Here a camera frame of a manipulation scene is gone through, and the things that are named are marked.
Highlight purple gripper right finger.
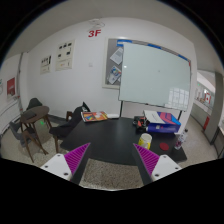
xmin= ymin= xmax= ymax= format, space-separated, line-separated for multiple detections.
xmin=132 ymin=143 xmax=183 ymax=186

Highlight red round coaster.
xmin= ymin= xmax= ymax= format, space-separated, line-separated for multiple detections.
xmin=159 ymin=143 xmax=169 ymax=151

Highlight black chair at table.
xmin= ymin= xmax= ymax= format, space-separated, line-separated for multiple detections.
xmin=49 ymin=102 xmax=90 ymax=152

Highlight grey armchair back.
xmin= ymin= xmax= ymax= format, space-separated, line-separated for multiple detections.
xmin=27 ymin=98 xmax=42 ymax=109

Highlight large white whiteboard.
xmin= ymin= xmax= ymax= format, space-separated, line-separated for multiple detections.
xmin=119 ymin=43 xmax=191 ymax=111

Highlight grey pinboard with papers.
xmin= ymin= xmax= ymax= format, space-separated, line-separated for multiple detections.
xmin=102 ymin=38 xmax=123 ymax=89

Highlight small dark red objects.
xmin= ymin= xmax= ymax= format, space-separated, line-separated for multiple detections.
xmin=133 ymin=116 xmax=147 ymax=128

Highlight blue and white box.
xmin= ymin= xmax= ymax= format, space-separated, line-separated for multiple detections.
xmin=143 ymin=110 xmax=181 ymax=133

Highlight white flat object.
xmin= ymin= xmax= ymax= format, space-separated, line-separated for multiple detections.
xmin=107 ymin=114 xmax=119 ymax=119

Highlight white wall poster left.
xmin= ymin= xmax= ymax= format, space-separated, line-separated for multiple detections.
xmin=40 ymin=56 xmax=51 ymax=74

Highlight round dark wooden table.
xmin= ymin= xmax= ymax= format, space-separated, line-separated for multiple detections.
xmin=19 ymin=105 xmax=53 ymax=148

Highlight red wall notice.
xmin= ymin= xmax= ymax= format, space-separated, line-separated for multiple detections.
xmin=7 ymin=78 xmax=16 ymax=99

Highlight red 3F wall sign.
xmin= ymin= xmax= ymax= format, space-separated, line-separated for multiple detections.
xmin=88 ymin=29 xmax=101 ymax=38

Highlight white mug yellow handle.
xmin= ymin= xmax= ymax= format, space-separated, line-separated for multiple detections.
xmin=138 ymin=133 xmax=152 ymax=149

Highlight clear plastic water bottle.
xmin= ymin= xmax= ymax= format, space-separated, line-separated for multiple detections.
xmin=174 ymin=128 xmax=188 ymax=150

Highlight black rectangular table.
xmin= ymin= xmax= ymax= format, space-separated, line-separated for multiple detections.
xmin=60 ymin=116 xmax=188 ymax=167

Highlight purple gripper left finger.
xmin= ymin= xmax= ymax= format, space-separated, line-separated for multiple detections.
xmin=40 ymin=142 xmax=92 ymax=185

